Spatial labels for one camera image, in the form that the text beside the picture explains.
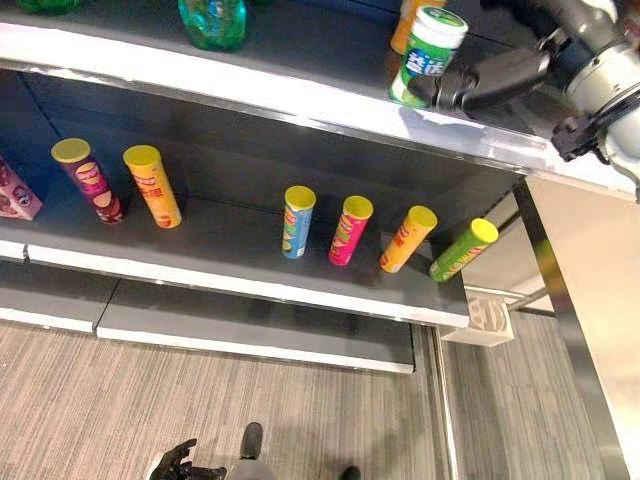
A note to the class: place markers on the dark left robot foot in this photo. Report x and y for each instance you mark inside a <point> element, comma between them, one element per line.
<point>251,440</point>

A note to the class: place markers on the grey shelf board white edge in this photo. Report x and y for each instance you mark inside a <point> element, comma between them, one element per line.
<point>225,250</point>
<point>50,297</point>
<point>300,65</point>
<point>250,325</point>

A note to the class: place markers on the dark robot foot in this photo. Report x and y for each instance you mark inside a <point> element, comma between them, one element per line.
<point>351,473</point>
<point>251,440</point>

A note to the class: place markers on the teal green plastic bottle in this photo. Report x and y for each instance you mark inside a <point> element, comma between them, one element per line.
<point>212,25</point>

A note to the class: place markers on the yellow orange chips can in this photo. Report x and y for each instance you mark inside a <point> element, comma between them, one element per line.
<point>152,187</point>

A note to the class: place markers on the pink chips can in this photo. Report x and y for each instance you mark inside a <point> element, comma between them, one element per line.
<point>350,232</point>

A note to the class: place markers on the orange bottle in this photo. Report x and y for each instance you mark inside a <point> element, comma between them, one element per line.
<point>403,30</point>

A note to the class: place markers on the pink snack box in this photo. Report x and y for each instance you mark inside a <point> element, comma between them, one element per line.
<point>15,200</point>

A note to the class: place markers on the blue chips can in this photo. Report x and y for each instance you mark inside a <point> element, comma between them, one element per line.
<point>297,225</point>

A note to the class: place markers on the silver left robot leg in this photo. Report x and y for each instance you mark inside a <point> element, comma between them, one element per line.
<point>252,471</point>

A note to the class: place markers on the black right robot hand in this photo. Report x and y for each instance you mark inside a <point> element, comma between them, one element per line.
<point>500,80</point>

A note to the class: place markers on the purple chips can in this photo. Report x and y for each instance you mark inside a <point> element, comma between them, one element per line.
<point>90,180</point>

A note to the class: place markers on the green chips can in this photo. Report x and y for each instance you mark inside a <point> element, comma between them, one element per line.
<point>462,252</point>

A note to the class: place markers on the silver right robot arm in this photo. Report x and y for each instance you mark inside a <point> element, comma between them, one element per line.
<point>607,85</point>

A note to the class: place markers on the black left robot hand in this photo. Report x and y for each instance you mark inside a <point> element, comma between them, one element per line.
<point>175,462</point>

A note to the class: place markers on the metal shelf upright post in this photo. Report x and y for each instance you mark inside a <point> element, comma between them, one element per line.
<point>575,325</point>

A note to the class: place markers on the white printed cardboard box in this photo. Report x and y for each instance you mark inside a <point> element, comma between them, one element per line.
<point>487,320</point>

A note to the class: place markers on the green white gum bottle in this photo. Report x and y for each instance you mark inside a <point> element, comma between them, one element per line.
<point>430,50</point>

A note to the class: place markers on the dark right robot foot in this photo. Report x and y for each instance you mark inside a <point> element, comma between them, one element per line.
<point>351,473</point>

